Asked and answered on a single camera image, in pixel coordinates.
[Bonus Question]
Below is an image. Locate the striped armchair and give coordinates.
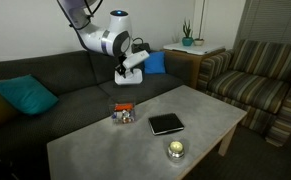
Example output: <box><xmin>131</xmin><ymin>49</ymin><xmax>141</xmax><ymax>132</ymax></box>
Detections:
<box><xmin>197</xmin><ymin>39</ymin><xmax>291</xmax><ymax>147</ymax></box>

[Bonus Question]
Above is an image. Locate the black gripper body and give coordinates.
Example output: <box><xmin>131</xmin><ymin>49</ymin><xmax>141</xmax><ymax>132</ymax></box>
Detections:
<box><xmin>115</xmin><ymin>55</ymin><xmax>126</xmax><ymax>71</ymax></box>

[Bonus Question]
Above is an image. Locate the teal throw pillow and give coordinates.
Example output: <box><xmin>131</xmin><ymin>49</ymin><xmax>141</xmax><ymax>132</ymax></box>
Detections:
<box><xmin>0</xmin><ymin>75</ymin><xmax>58</xmax><ymax>115</ymax></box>

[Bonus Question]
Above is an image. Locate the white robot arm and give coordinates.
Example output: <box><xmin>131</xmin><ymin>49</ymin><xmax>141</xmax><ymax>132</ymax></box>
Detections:
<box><xmin>57</xmin><ymin>0</ymin><xmax>132</xmax><ymax>77</ymax></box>

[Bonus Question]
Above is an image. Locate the orange packet in container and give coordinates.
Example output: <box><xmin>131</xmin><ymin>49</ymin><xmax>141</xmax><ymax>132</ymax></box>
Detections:
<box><xmin>114</xmin><ymin>103</ymin><xmax>134</xmax><ymax>111</ymax></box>

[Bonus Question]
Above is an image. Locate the black notebook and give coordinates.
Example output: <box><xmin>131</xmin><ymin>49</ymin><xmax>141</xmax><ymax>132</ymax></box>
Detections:
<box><xmin>148</xmin><ymin>113</ymin><xmax>185</xmax><ymax>135</ymax></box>

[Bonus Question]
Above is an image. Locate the teal plant pot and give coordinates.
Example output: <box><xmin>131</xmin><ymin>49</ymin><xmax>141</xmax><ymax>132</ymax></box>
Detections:
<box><xmin>182</xmin><ymin>37</ymin><xmax>193</xmax><ymax>46</ymax></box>

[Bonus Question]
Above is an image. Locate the dark grey fabric sofa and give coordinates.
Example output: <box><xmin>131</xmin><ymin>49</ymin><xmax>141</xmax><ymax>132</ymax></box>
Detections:
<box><xmin>0</xmin><ymin>50</ymin><xmax>192</xmax><ymax>180</ymax></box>

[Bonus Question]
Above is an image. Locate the clear plastic storage container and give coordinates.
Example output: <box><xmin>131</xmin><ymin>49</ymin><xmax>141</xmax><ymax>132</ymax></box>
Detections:
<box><xmin>108</xmin><ymin>95</ymin><xmax>136</xmax><ymax>124</ymax></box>

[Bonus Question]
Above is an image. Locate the wooden side table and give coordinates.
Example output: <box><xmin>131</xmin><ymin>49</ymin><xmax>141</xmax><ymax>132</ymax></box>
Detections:
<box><xmin>163</xmin><ymin>48</ymin><xmax>225</xmax><ymax>89</ymax></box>

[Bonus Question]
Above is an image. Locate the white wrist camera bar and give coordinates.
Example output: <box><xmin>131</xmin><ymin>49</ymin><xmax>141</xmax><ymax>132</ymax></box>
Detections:
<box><xmin>123</xmin><ymin>50</ymin><xmax>149</xmax><ymax>69</ymax></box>

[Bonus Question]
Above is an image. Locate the grey top coffee table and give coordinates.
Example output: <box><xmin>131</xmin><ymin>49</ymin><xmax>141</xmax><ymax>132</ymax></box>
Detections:
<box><xmin>47</xmin><ymin>85</ymin><xmax>247</xmax><ymax>180</ymax></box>

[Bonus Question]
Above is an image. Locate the silver tin candle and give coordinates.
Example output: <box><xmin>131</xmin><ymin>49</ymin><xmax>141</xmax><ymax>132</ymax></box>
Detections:
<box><xmin>167</xmin><ymin>141</ymin><xmax>185</xmax><ymax>160</ymax></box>

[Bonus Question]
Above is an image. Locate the blue throw pillow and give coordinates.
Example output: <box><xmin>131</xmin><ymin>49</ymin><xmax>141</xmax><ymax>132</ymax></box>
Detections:
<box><xmin>144</xmin><ymin>51</ymin><xmax>166</xmax><ymax>74</ymax></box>

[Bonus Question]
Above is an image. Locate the white square container lid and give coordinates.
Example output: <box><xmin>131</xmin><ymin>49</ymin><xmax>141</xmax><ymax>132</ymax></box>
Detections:
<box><xmin>115</xmin><ymin>68</ymin><xmax>143</xmax><ymax>85</ymax></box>

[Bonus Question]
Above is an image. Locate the small white bowl planter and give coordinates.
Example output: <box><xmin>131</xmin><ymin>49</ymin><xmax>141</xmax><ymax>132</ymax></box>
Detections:
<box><xmin>194</xmin><ymin>38</ymin><xmax>204</xmax><ymax>46</ymax></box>

